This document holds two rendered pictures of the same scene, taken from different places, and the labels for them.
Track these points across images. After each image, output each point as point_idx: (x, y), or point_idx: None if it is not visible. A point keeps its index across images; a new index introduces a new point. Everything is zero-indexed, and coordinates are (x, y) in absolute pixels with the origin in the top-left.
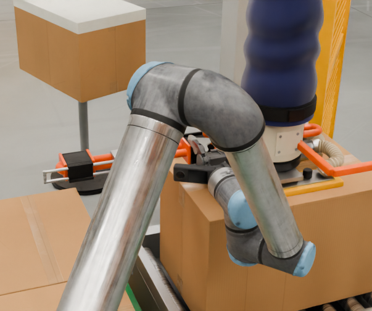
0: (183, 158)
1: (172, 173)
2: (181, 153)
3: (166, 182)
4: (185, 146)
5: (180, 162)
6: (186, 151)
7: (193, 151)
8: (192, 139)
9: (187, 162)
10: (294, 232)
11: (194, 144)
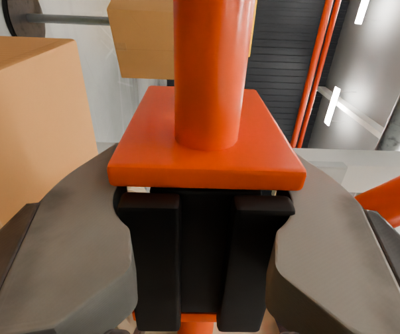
0: (138, 116)
1: (20, 63)
2: (222, 94)
3: None
4: (252, 132)
5: (67, 101)
6: (230, 140)
7: (261, 219)
8: (353, 197)
9: (123, 152)
10: None
11: (386, 252)
